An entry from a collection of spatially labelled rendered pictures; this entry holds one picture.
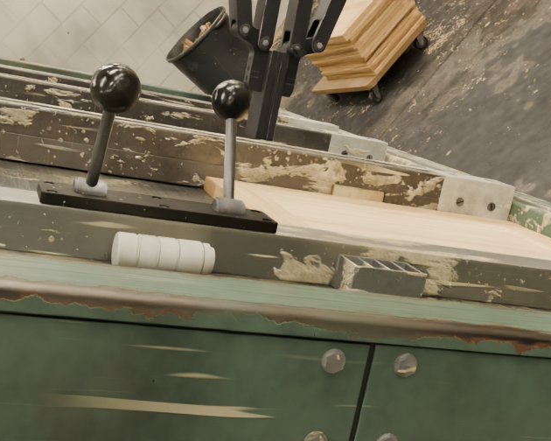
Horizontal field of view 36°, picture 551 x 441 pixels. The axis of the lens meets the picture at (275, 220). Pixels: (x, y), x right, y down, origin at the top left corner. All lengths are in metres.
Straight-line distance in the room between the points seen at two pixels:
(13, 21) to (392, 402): 5.92
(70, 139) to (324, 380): 0.68
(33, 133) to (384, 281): 0.54
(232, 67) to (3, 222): 4.90
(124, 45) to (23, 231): 5.84
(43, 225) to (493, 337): 0.36
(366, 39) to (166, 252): 3.78
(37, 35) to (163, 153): 5.26
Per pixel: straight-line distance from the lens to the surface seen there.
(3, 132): 1.12
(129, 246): 0.68
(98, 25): 6.48
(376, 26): 4.46
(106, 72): 0.65
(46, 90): 1.56
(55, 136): 1.12
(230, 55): 5.56
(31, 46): 6.36
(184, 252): 0.69
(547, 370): 0.59
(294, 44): 0.69
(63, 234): 0.70
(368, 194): 1.24
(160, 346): 0.48
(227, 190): 0.75
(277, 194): 1.12
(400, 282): 0.75
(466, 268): 0.83
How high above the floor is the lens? 1.62
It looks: 22 degrees down
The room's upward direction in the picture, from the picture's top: 44 degrees counter-clockwise
